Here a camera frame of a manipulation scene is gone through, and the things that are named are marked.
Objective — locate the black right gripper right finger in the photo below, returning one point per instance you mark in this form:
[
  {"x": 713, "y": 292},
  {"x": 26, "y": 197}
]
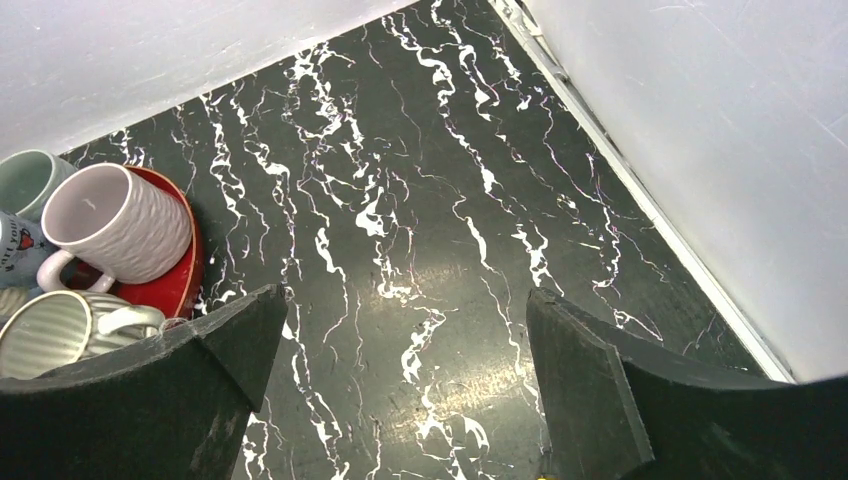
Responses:
[{"x": 620, "y": 407}]

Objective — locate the grey ribbed mug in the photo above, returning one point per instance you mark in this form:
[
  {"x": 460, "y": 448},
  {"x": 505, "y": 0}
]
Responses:
[{"x": 66, "y": 326}]

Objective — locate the grey printed mug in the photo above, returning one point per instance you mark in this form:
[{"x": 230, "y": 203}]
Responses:
[{"x": 24, "y": 248}]

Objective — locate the sage green mug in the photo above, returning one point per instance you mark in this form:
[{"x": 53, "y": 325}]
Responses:
[{"x": 28, "y": 179}]

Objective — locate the lilac textured mug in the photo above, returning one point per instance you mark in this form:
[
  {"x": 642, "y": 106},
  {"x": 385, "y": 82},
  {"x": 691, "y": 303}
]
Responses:
[{"x": 116, "y": 222}]

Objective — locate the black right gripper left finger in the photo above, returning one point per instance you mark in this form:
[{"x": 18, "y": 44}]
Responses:
[{"x": 173, "y": 406}]

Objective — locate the aluminium table edge rail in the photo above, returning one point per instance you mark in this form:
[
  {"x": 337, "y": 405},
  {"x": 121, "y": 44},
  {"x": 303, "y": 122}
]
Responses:
[{"x": 528, "y": 34}]

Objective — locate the red round tray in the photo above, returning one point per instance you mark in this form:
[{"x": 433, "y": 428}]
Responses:
[{"x": 173, "y": 292}]

